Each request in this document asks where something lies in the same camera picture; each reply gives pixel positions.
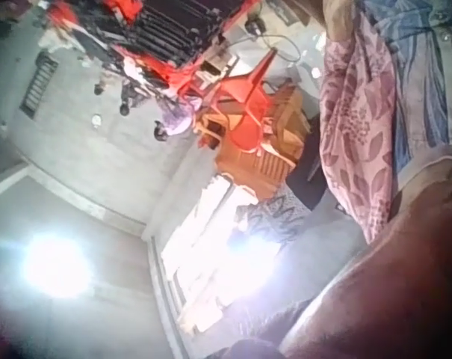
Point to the black patterned white curtain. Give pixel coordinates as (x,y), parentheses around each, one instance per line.
(276,217)

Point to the brown wooden furniture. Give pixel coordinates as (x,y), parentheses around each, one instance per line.
(283,123)

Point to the dark blue cloth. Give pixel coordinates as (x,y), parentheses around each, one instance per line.
(308,175)

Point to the red plastic chair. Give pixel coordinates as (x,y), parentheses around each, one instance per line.
(244,95)

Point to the small round white fixture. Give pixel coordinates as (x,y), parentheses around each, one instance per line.
(96,120)

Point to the red and black rack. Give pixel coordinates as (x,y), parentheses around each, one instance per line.
(166,30)

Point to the black wall device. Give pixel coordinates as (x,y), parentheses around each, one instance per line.
(254,24)

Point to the dark wall vent grille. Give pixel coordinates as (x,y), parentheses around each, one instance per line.
(39,86)

